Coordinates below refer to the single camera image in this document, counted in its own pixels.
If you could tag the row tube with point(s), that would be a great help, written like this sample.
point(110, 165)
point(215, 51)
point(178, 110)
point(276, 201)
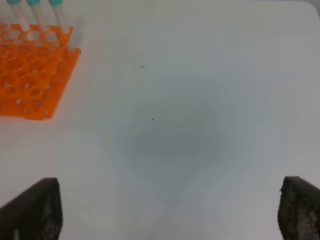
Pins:
point(57, 7)
point(17, 9)
point(35, 6)

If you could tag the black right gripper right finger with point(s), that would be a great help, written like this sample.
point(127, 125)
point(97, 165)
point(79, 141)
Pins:
point(298, 213)

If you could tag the orange test tube rack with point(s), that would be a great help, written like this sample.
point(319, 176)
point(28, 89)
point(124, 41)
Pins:
point(34, 74)

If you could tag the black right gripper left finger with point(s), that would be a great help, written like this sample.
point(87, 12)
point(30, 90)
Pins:
point(35, 214)

